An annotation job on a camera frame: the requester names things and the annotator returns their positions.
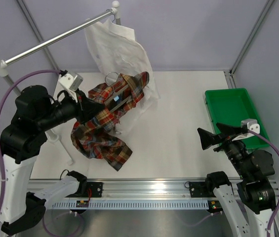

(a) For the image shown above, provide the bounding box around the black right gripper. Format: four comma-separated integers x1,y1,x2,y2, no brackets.
198,121,250,179

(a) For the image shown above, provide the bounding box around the grey metal hanger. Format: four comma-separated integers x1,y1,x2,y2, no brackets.
104,72,133,113

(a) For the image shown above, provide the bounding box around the plaid flannel shirt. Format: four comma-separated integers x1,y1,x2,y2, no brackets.
71,72,150,171

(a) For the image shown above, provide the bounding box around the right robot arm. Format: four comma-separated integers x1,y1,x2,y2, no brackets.
197,119,279,237

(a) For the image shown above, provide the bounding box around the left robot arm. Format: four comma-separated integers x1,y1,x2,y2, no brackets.
0,85,105,236

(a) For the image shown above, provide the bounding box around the white shirt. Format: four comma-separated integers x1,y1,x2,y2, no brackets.
84,19,159,134

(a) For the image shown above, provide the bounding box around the white shirt hanger hook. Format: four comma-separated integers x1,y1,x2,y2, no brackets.
112,8,121,25

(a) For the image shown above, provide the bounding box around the green plastic bin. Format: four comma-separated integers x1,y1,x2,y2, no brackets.
205,88,269,139

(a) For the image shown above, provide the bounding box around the silver clothes rack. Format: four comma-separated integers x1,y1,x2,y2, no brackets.
0,0,76,165

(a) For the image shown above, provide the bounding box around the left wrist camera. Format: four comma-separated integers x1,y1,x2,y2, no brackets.
58,70,83,100

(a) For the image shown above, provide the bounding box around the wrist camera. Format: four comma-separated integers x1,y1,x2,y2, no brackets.
232,118,260,141
58,70,83,100

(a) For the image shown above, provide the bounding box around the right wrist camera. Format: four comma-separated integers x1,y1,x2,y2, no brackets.
232,118,260,141

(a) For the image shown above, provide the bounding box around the aluminium mounting rail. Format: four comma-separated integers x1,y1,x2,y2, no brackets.
27,178,278,200

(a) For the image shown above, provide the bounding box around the white slotted cable duct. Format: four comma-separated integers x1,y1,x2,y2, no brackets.
52,200,209,210

